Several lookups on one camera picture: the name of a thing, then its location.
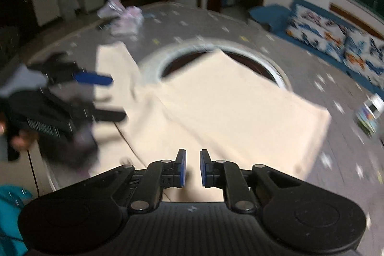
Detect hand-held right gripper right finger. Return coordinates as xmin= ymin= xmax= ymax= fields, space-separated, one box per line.
xmin=200 ymin=149 xmax=302 ymax=213

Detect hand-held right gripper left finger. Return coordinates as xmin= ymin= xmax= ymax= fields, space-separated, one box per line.
xmin=96 ymin=149 xmax=187 ymax=213

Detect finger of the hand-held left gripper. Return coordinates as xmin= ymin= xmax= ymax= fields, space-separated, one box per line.
xmin=73 ymin=71 xmax=114 ymax=86
xmin=90 ymin=110 xmax=127 ymax=124

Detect beige pants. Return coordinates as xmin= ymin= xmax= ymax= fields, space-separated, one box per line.
xmin=96 ymin=42 xmax=332 ymax=203

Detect pile of pink white clothes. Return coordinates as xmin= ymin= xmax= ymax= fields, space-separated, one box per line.
xmin=96 ymin=0 xmax=145 ymax=37

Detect person's left hand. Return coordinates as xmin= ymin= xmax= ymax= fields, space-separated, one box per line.
xmin=0 ymin=119 xmax=36 ymax=153

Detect teal cloth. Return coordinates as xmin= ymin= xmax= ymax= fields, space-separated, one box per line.
xmin=0 ymin=184 xmax=34 ymax=256

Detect grey patterned table cover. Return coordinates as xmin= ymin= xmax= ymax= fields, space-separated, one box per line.
xmin=28 ymin=1 xmax=384 ymax=256

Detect small colourful box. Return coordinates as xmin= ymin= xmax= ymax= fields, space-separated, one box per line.
xmin=355 ymin=93 xmax=384 ymax=137

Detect blue sofa with printed cushions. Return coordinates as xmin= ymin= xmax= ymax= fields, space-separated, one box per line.
xmin=248 ymin=0 xmax=384 ymax=95

